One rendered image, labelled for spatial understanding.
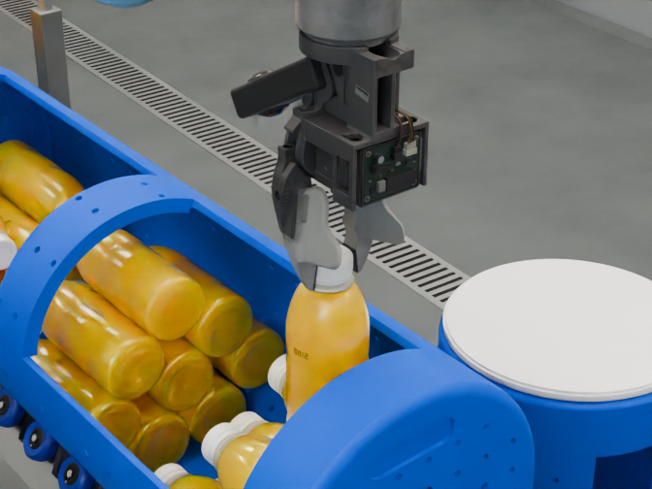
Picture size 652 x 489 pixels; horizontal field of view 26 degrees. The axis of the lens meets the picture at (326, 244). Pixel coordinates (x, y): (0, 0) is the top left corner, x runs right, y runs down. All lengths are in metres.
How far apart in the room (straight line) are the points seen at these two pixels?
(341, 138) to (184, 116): 3.61
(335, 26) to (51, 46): 1.36
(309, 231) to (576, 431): 0.50
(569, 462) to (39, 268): 0.57
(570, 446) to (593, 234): 2.48
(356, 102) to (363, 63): 0.03
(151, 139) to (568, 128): 1.31
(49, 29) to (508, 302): 1.00
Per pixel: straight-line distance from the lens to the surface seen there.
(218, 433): 1.25
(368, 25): 0.97
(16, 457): 1.57
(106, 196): 1.39
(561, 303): 1.60
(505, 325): 1.55
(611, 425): 1.48
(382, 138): 1.00
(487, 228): 3.93
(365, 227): 1.11
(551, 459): 1.50
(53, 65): 2.32
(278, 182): 1.04
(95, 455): 1.29
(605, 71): 5.03
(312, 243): 1.06
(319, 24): 0.98
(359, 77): 0.98
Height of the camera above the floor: 1.86
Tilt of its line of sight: 29 degrees down
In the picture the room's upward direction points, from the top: straight up
